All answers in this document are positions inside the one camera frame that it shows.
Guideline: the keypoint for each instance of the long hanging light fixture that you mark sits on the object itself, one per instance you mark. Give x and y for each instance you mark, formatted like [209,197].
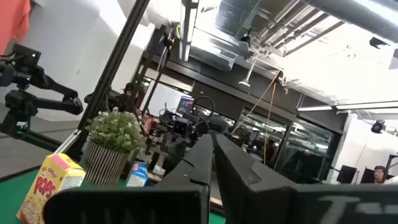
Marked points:
[188,28]

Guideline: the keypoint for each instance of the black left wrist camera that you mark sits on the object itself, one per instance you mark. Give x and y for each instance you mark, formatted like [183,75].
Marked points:
[26,55]

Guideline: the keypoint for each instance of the hanging pendant lamp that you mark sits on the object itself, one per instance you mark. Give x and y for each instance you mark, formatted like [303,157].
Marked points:
[245,83]

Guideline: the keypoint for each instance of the green plant in ribbed pot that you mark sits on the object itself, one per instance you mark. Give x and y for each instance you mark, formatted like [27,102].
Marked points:
[115,133]

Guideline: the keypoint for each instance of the person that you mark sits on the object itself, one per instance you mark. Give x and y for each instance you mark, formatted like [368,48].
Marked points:
[127,98]
[379,174]

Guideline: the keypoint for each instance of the Corn Pops cereal box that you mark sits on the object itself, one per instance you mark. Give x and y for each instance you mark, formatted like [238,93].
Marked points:
[46,186]

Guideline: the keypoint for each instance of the black background robot arm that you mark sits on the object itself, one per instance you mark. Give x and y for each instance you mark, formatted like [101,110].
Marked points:
[180,127]

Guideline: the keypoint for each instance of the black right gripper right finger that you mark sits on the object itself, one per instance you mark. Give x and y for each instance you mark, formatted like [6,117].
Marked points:
[248,193]

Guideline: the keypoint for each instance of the large grey ceiling duct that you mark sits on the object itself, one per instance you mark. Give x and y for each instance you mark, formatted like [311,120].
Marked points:
[357,17]

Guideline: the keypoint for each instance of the black computer monitor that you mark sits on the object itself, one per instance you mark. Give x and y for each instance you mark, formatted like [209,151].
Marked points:
[346,174]
[367,175]

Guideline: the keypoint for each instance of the orange fabric panel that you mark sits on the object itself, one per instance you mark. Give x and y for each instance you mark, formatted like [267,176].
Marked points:
[14,21]

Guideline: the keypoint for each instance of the Rice Krispies cereal box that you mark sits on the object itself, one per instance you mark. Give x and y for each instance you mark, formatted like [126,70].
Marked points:
[136,179]

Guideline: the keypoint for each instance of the ceiling tube light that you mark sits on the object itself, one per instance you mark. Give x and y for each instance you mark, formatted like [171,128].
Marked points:
[314,108]
[367,105]

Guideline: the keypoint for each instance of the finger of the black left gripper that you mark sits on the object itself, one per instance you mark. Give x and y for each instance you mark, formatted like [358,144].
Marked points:
[68,105]
[59,88]

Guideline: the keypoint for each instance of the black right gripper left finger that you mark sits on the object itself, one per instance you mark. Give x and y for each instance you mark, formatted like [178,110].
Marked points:
[186,199]

